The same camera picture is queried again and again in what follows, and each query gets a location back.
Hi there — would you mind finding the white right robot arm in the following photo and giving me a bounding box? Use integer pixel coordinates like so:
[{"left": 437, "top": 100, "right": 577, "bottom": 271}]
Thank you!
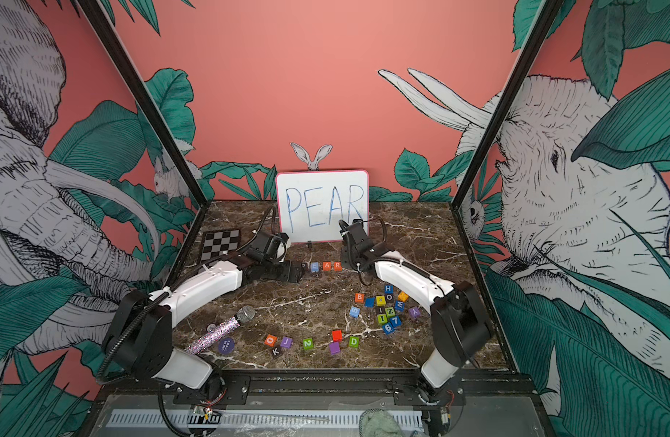
[{"left": 339, "top": 218, "right": 493, "bottom": 391}]

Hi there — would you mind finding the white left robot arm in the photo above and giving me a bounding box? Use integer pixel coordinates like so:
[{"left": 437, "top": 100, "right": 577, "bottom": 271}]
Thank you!
[{"left": 96, "top": 231, "right": 308, "bottom": 391}]

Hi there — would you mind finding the black white checkerboard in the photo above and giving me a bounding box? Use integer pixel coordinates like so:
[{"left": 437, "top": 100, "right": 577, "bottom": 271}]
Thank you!
[{"left": 198, "top": 229, "right": 241, "bottom": 263}]

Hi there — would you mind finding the glitter toy microphone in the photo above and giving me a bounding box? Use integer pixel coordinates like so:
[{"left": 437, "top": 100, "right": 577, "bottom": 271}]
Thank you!
[{"left": 185, "top": 306, "right": 256, "bottom": 355}]

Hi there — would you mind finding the pink framed whiteboard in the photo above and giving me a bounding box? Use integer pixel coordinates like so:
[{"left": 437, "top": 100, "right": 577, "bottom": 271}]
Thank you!
[{"left": 276, "top": 169, "right": 370, "bottom": 243}]

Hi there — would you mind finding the blue 7 block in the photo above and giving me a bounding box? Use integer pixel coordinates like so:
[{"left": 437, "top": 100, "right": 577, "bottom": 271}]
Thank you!
[{"left": 389, "top": 316, "right": 402, "bottom": 329}]

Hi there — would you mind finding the orange O block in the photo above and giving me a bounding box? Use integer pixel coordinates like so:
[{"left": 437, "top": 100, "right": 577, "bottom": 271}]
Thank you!
[{"left": 264, "top": 334, "right": 278, "bottom": 348}]

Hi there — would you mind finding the blue 6 block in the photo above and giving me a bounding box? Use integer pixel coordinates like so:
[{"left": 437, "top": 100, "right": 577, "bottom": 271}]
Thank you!
[{"left": 382, "top": 323, "right": 395, "bottom": 335}]

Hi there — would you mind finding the purple J block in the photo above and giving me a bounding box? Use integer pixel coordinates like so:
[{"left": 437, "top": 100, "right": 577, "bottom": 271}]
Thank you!
[{"left": 280, "top": 337, "right": 293, "bottom": 349}]

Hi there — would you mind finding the black K block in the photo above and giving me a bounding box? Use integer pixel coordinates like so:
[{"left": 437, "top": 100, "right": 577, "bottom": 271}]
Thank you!
[{"left": 271, "top": 346, "right": 283, "bottom": 359}]

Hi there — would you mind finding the dark purple round disc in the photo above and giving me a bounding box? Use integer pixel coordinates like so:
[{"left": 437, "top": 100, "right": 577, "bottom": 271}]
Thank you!
[{"left": 217, "top": 337, "right": 236, "bottom": 355}]

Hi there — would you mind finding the green cloth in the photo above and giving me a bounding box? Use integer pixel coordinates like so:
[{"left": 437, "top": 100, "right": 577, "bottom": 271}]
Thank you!
[{"left": 359, "top": 410, "right": 418, "bottom": 437}]

